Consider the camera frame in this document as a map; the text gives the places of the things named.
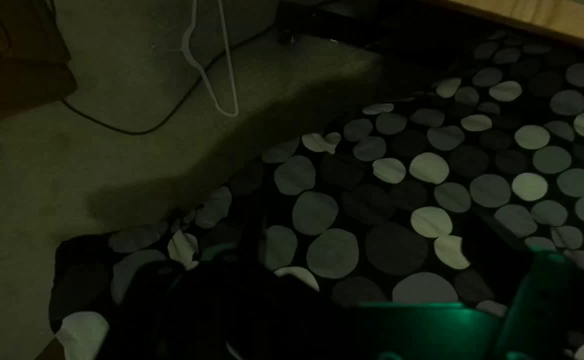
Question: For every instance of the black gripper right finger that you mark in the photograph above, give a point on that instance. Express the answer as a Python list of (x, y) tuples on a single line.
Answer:
[(539, 300)]

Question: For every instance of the dotted black grey duvet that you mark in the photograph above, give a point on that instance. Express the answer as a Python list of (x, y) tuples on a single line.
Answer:
[(399, 246)]

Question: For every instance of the brown cardboard box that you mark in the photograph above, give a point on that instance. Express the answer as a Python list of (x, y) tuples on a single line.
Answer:
[(12, 67)]

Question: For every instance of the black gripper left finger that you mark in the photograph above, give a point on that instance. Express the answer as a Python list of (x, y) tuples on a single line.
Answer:
[(192, 312)]

